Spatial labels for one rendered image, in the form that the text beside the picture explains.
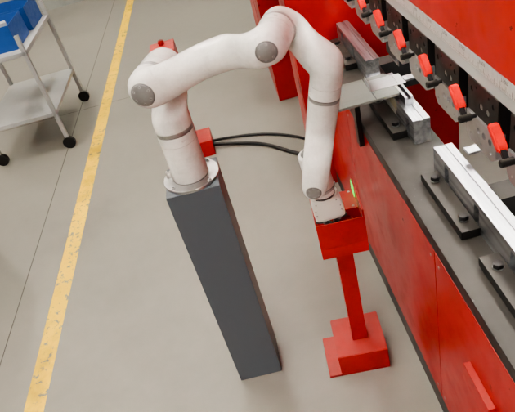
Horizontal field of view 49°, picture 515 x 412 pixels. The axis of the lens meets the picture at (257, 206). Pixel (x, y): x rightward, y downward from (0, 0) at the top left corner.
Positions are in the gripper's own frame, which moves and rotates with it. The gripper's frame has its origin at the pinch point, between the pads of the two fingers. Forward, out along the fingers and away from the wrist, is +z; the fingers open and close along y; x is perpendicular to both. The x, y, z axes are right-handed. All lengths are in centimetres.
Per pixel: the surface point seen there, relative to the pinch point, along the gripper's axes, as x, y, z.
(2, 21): -291, 198, -42
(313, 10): -128, -19, -28
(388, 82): -44, -34, -22
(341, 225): 4.9, -2.5, -4.4
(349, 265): -2.1, -1.0, 20.9
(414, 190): 5.2, -27.3, -10.1
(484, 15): 33, -43, -72
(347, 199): -10.0, -6.9, -2.4
